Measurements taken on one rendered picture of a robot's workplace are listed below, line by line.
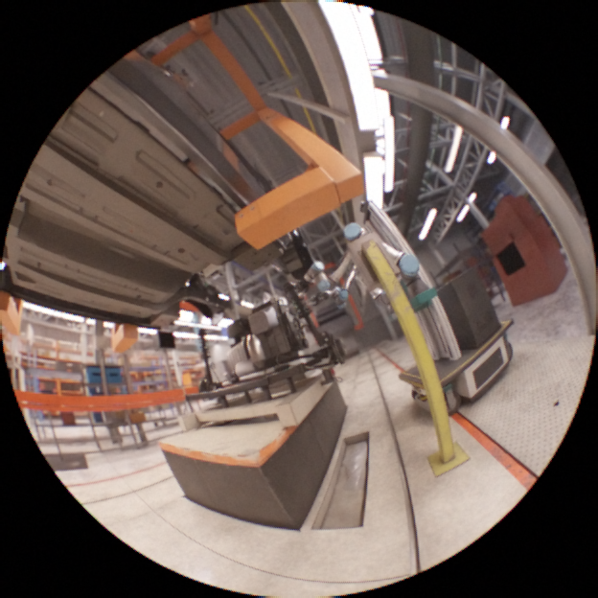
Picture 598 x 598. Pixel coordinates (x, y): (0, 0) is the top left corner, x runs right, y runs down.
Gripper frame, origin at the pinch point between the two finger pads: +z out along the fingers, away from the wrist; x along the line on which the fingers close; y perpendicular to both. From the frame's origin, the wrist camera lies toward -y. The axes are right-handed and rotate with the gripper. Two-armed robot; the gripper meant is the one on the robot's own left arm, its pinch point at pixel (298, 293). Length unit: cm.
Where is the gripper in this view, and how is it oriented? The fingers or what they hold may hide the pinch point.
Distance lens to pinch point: 149.2
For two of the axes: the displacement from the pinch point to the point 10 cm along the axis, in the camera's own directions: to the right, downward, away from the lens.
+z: -4.2, 5.2, 7.4
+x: 5.8, 7.9, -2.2
